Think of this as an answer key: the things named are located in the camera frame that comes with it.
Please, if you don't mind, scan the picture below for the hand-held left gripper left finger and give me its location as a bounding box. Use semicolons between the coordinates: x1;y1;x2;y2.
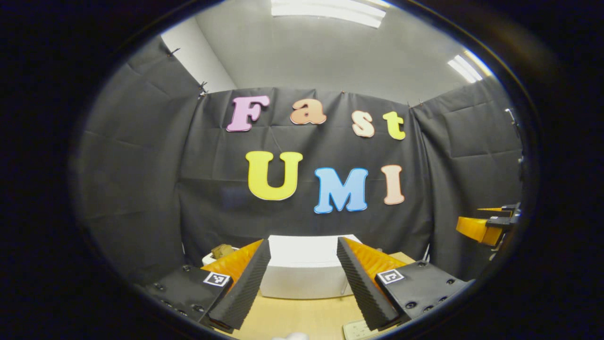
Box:
144;238;272;333

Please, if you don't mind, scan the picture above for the white toaster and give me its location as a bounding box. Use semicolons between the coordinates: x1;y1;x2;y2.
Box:
202;246;239;266

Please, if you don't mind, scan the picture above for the black backdrop cloth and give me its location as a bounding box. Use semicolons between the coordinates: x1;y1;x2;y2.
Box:
71;35;524;284

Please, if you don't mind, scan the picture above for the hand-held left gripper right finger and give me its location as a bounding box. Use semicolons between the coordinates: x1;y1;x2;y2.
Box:
336;236;470;331

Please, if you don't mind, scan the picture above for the white microwave oven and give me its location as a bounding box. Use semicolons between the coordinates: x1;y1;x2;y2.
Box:
260;235;364;299

